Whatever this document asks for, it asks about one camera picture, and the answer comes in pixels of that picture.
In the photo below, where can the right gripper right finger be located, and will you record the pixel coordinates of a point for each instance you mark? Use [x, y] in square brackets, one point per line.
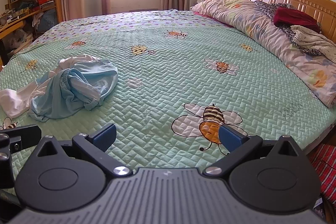
[241, 148]

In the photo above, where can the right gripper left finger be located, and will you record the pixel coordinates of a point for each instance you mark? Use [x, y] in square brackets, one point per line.
[92, 148]

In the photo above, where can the light blue white jacket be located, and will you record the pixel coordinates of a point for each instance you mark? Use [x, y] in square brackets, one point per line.
[80, 82]

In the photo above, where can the red plaid cloth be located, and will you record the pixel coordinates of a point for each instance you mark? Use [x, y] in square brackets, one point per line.
[323, 161]

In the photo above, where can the green quilted bee bedspread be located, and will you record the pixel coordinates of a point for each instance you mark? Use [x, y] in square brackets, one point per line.
[173, 67]

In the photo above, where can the wooden desk with drawers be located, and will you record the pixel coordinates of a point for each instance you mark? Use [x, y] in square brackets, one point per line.
[8, 29]

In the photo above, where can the floral folded duvet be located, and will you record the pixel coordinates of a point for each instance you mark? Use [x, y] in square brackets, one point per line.
[317, 72]

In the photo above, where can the cream patterned garment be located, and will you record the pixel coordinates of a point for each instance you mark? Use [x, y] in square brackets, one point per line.
[313, 42]

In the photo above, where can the dark red garment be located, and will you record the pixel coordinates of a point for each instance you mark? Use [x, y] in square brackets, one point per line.
[292, 17]

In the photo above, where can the dark patterned garment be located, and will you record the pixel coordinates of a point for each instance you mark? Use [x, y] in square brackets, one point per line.
[270, 9]

